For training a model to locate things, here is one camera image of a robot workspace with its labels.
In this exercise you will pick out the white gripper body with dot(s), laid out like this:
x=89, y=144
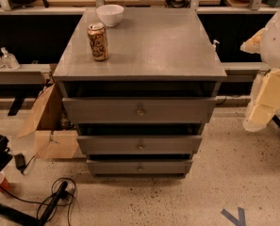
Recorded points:
x=277, y=46

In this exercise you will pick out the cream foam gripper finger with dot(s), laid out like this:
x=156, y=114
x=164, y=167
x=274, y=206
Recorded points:
x=252, y=45
x=266, y=104

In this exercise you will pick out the grey drawer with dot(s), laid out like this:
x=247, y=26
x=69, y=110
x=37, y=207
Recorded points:
x=139, y=110
x=139, y=167
x=138, y=144

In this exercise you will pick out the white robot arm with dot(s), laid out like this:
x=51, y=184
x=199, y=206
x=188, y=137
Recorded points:
x=270, y=43

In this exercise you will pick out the grey top drawer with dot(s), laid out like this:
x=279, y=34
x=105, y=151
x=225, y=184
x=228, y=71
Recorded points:
x=139, y=110

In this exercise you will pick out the grey wooden drawer cabinet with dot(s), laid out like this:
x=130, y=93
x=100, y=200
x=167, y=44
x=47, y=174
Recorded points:
x=153, y=53

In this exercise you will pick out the grey bottom drawer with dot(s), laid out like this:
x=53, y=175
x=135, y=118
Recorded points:
x=139, y=167

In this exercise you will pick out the small white pump bottle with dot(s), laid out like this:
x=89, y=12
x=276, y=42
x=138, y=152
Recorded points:
x=216, y=45

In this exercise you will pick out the white ceramic bowl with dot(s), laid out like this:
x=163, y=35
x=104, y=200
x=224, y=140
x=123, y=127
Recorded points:
x=110, y=15

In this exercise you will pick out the gold beverage can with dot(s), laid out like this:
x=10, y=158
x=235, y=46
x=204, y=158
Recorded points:
x=98, y=41

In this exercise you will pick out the brown cardboard box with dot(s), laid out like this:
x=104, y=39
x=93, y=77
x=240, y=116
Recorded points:
x=51, y=140

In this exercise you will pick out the black power adapter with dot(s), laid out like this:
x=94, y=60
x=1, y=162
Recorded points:
x=20, y=161

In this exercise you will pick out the red plastic cup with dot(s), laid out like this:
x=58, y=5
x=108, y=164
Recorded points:
x=4, y=184

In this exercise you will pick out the black metal stand base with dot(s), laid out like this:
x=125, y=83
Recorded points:
x=30, y=213

